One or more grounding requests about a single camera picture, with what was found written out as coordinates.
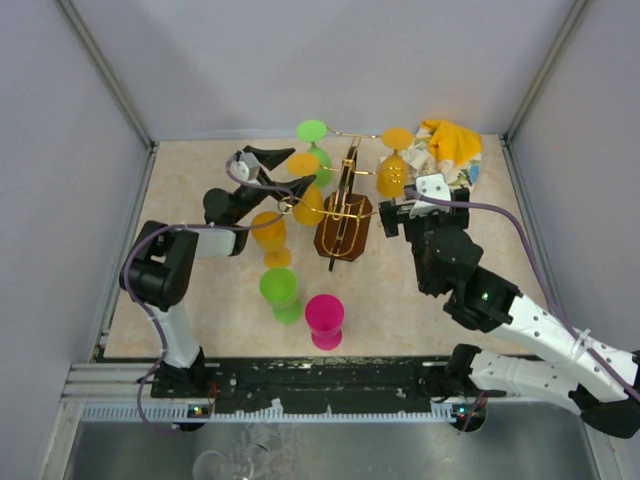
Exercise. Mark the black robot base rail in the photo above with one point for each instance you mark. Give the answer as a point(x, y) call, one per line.
point(339, 386)

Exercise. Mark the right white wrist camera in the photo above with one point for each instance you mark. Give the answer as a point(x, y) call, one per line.
point(432, 186)

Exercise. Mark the orange plastic wine glass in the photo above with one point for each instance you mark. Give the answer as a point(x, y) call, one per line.
point(269, 231)
point(308, 211)
point(394, 171)

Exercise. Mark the gold wire wine glass rack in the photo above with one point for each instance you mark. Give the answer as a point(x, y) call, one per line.
point(342, 233)

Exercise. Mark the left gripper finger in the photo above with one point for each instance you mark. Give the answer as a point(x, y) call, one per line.
point(291, 189)
point(270, 158)

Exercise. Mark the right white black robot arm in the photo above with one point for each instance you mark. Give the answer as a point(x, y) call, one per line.
point(572, 370)

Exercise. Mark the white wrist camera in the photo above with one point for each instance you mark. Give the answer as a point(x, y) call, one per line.
point(432, 186)
point(245, 167)

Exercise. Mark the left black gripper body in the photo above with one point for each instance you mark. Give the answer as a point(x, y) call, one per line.
point(251, 198)

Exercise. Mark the clear wine glass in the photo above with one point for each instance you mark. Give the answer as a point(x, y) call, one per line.
point(229, 458)

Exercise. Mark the green plastic wine glass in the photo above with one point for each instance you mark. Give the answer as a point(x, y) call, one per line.
point(312, 131)
point(279, 287)

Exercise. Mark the yellow patterned cloth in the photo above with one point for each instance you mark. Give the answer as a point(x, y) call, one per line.
point(441, 146)

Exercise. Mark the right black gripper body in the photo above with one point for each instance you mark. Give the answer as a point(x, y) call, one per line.
point(419, 232)

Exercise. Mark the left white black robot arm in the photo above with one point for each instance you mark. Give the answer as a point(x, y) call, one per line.
point(157, 272)

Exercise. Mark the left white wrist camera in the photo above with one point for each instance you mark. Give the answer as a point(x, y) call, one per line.
point(245, 167)

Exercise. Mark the pink plastic wine glass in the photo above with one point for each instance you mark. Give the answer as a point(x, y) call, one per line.
point(324, 315)

